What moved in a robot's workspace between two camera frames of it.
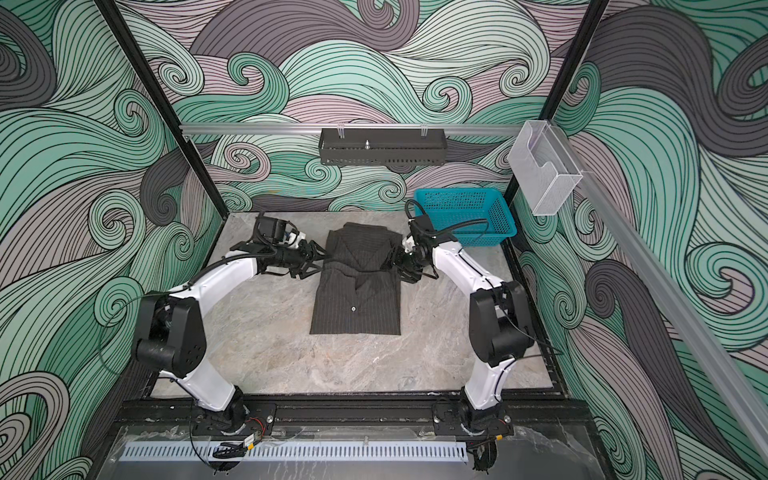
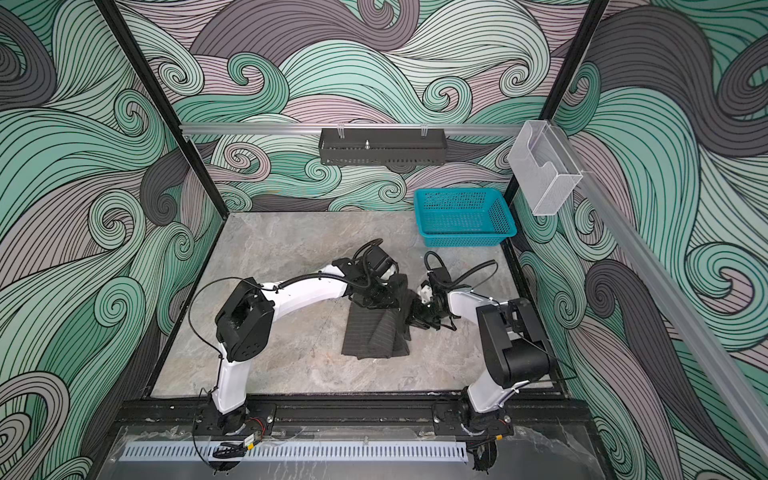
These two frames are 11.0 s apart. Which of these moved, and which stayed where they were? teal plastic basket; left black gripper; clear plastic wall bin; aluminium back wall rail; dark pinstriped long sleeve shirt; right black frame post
Moved: left black gripper; dark pinstriped long sleeve shirt
Stayed: aluminium back wall rail; teal plastic basket; right black frame post; clear plastic wall bin
